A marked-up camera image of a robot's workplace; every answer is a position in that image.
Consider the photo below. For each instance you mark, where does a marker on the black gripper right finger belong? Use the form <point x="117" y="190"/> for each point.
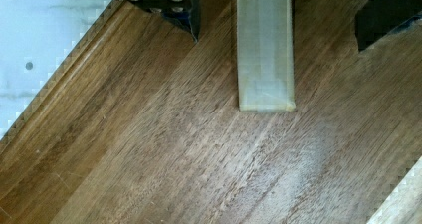
<point x="377" y="18"/>

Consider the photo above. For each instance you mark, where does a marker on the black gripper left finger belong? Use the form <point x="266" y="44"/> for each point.
<point x="184" y="14"/>

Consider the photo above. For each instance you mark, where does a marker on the dark wooden cutting board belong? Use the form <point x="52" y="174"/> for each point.
<point x="140" y="125"/>

